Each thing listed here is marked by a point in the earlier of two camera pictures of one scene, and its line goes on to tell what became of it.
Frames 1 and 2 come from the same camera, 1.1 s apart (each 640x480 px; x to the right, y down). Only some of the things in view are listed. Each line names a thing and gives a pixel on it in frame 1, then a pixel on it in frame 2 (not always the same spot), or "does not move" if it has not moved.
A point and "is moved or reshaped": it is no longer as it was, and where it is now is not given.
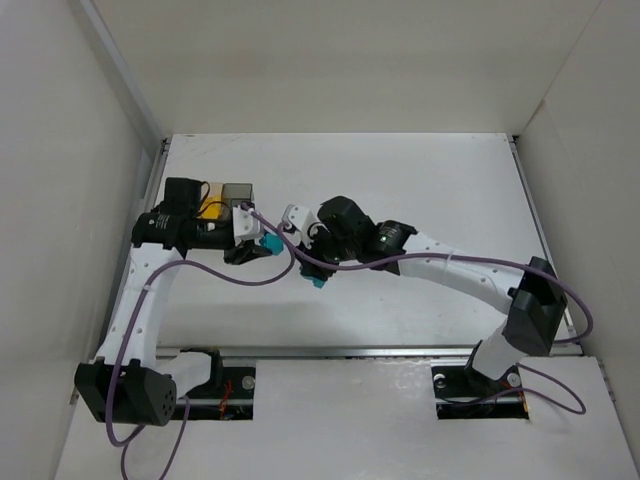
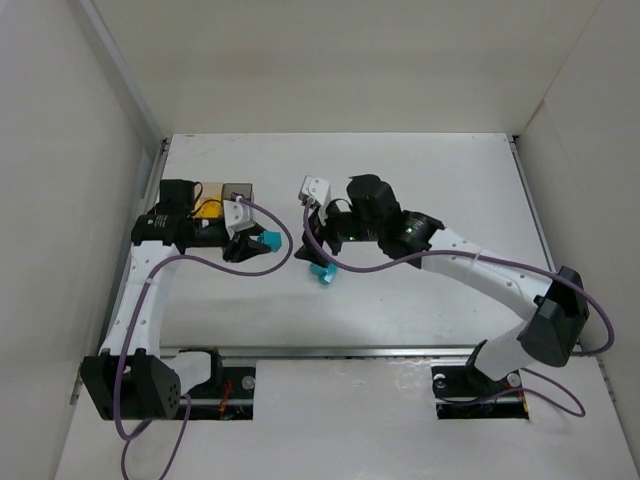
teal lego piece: [316, 282] is moved or reshaped
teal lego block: [273, 243] does not move
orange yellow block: [211, 209] does not move
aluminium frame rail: [569, 345] does not move
